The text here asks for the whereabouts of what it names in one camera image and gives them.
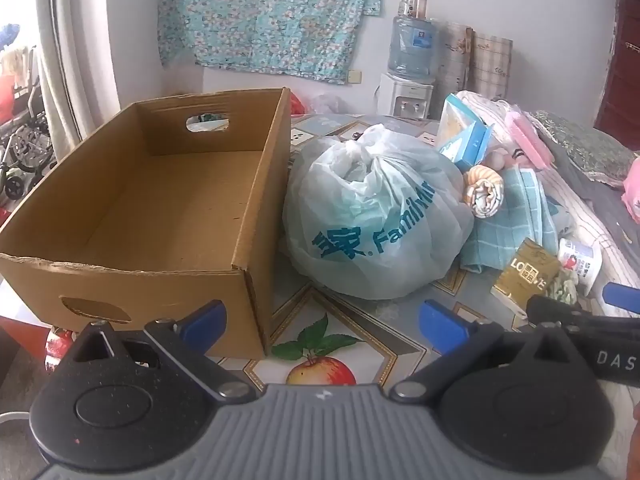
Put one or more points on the white plastic bag teal print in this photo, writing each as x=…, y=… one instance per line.
x=380, y=210

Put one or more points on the blue checked towel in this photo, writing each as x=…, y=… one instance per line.
x=520, y=220

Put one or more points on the teal floral wall cloth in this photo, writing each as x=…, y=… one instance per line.
x=265, y=15

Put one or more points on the pale pink soft toy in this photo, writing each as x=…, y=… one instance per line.
x=505, y=157

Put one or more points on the brown cardboard box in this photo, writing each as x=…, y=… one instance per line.
x=175, y=200

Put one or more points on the gold packet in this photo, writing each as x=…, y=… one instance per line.
x=525, y=272

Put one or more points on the red hanging cloth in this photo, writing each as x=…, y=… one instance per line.
x=5, y=97

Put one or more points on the green floral pillow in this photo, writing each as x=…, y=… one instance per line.
x=590, y=145

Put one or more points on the wall socket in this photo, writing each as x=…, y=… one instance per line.
x=355, y=77

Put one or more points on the orange striped towel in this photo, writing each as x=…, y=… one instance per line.
x=482, y=192

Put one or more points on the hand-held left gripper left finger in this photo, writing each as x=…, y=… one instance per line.
x=205, y=317

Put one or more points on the white water dispenser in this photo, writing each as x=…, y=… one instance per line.
x=405, y=100

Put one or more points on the rolled patterned mat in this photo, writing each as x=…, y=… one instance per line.
x=456, y=60
x=492, y=67

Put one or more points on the pink plastic item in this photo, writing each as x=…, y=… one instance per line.
x=527, y=137

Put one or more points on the dark red door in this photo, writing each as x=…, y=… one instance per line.
x=620, y=75

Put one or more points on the white curtain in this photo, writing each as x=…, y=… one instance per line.
x=75, y=50

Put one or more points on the grey blanket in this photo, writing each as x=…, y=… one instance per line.
x=620, y=210

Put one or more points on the green white knitted cloth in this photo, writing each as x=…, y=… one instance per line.
x=562, y=287

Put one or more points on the clear plastic bag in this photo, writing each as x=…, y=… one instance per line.
x=327, y=104

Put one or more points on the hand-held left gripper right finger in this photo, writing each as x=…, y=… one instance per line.
x=440, y=325

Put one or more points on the blue white tissue pack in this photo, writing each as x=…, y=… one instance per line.
x=457, y=130

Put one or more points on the white printed cup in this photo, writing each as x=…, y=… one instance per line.
x=582, y=262

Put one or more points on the pink soft thing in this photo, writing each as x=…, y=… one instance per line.
x=634, y=187

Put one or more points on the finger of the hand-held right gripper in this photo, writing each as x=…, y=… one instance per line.
x=620, y=294
x=550, y=310

